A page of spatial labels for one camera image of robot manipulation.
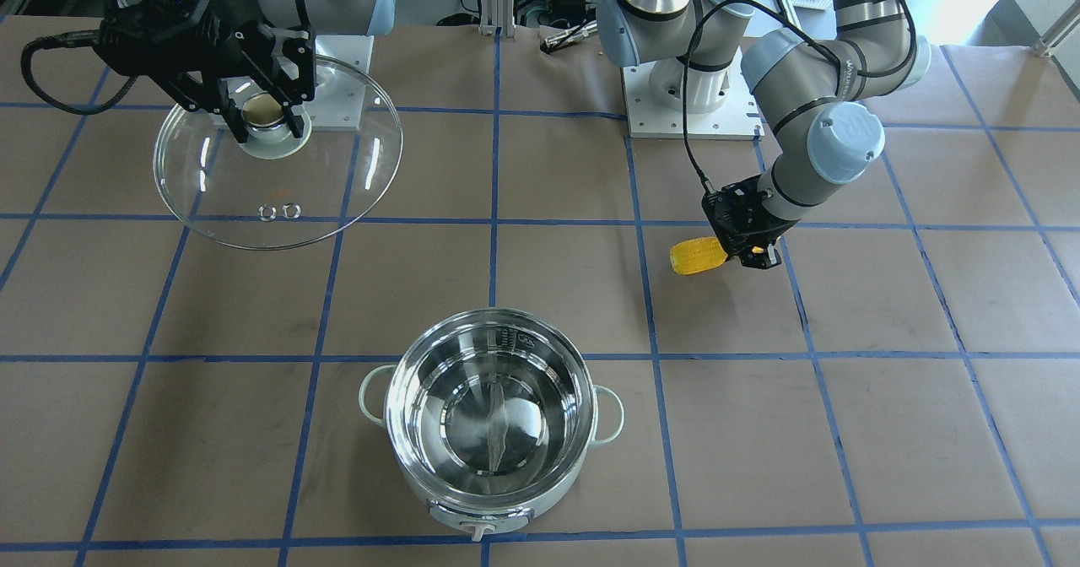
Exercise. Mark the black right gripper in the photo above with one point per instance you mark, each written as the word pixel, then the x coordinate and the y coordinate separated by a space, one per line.
pixel 187 88

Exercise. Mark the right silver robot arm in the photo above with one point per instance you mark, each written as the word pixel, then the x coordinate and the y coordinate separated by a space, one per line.
pixel 347 17

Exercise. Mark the glass pot lid with knob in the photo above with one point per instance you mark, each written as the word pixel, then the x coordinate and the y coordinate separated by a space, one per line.
pixel 275 192

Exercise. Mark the yellow corn cob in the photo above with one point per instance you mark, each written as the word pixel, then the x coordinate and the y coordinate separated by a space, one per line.
pixel 695 256

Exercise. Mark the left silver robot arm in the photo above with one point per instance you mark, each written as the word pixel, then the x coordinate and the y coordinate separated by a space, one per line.
pixel 808 91

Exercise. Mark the brown paper table cover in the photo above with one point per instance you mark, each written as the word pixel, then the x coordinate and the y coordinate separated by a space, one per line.
pixel 901 392

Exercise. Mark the white metal cooking pot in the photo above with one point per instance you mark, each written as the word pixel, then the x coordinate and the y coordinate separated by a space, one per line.
pixel 490 415

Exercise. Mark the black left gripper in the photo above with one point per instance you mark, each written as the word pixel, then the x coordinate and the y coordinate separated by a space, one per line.
pixel 766 229

